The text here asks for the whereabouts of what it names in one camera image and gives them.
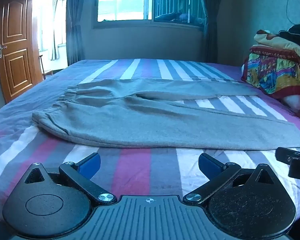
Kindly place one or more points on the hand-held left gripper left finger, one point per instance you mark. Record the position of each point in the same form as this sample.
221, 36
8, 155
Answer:
90, 166

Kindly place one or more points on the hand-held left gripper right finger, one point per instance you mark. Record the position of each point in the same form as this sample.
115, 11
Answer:
207, 165

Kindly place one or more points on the grey pants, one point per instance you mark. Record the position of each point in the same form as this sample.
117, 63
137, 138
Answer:
140, 122

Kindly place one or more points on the bed with striped sheet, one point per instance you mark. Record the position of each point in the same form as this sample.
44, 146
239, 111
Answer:
135, 166

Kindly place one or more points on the white pillow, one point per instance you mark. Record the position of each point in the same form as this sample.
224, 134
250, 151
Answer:
293, 102

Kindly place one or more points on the folded colourful printed blanket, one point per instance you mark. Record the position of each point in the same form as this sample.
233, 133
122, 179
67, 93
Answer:
272, 72

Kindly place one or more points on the wooden chair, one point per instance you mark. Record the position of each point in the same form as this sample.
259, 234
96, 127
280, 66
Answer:
46, 71

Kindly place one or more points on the dark cloth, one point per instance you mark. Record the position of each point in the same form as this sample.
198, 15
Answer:
298, 33

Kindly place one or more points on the brown wooden door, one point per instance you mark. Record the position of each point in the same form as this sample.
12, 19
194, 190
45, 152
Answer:
16, 45

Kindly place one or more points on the dark blue curtain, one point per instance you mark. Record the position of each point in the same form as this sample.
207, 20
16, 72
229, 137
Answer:
210, 20
75, 22

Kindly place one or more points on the white sheer curtain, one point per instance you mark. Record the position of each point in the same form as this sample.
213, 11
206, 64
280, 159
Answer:
56, 22

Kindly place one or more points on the window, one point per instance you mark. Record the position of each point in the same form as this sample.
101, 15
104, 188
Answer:
125, 2

